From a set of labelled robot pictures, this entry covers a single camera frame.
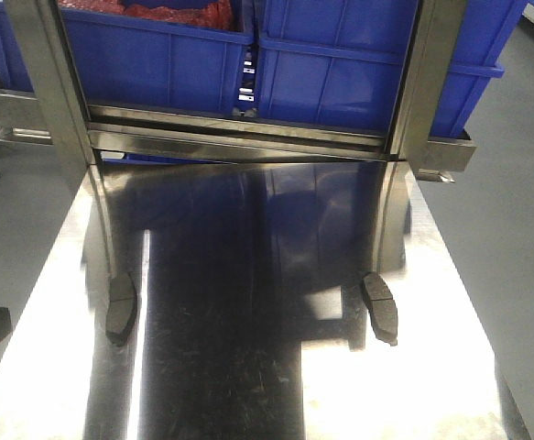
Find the brake pad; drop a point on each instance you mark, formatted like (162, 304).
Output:
(121, 310)
(382, 308)

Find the blue bin with red bags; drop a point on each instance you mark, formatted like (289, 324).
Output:
(138, 61)

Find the blue plastic bin right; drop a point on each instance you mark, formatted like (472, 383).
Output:
(338, 63)

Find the stainless steel rack frame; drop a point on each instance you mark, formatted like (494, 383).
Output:
(56, 110)

